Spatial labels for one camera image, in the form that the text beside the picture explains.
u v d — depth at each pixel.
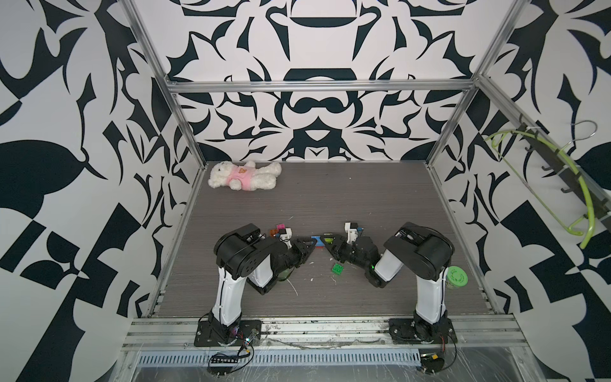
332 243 0.85
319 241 0.89
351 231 0.89
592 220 0.52
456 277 0.81
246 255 0.52
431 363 0.71
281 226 0.96
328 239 0.89
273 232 0.94
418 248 0.52
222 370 0.69
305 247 0.84
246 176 1.03
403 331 0.74
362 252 0.74
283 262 0.76
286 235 0.89
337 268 0.85
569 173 0.58
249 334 0.73
